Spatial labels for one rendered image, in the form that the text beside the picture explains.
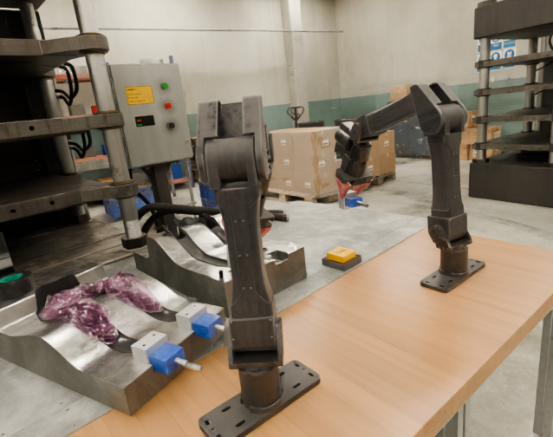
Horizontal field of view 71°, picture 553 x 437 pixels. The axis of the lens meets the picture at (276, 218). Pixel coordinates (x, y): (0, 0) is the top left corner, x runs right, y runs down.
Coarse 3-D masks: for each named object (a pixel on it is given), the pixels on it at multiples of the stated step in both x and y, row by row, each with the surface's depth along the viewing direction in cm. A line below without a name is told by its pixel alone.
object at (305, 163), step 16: (288, 128) 581; (304, 128) 541; (320, 128) 504; (336, 128) 483; (288, 144) 501; (304, 144) 476; (320, 144) 470; (288, 160) 509; (304, 160) 483; (320, 160) 474; (336, 160) 492; (272, 176) 546; (288, 176) 517; (304, 176) 490; (320, 176) 478; (288, 192) 515; (304, 192) 499; (320, 192) 483; (336, 192) 501
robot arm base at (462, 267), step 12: (444, 252) 94; (456, 252) 92; (444, 264) 94; (456, 264) 92; (468, 264) 99; (480, 264) 98; (432, 276) 95; (444, 276) 94; (456, 276) 93; (468, 276) 94; (432, 288) 90; (444, 288) 88
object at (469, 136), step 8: (472, 112) 662; (472, 120) 666; (472, 128) 660; (488, 128) 638; (496, 128) 640; (464, 136) 676; (472, 136) 664; (488, 136) 641; (496, 136) 642; (464, 144) 679; (464, 152) 681; (472, 152) 670; (488, 152) 647; (496, 152) 647
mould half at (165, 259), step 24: (216, 216) 123; (168, 240) 107; (216, 240) 111; (264, 240) 110; (144, 264) 117; (168, 264) 104; (192, 264) 99; (288, 264) 98; (192, 288) 97; (216, 288) 88
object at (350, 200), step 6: (348, 192) 126; (354, 192) 127; (348, 198) 125; (354, 198) 124; (360, 198) 124; (342, 204) 127; (348, 204) 124; (354, 204) 123; (360, 204) 121; (366, 204) 118
